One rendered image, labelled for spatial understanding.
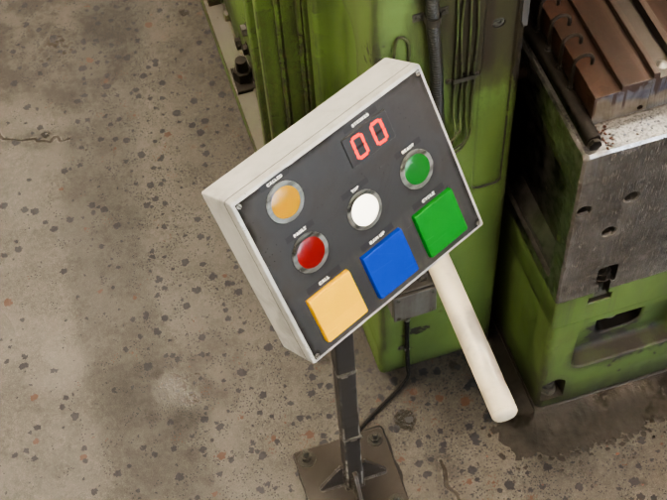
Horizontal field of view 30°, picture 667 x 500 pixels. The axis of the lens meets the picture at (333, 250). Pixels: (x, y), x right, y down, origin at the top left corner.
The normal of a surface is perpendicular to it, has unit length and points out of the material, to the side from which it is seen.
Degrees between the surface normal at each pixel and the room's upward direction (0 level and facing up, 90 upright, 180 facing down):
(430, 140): 60
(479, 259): 90
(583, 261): 90
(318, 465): 0
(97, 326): 0
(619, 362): 89
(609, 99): 90
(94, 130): 0
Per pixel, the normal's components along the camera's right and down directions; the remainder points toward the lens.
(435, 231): 0.56, 0.24
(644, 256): 0.30, 0.79
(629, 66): -0.04, -0.55
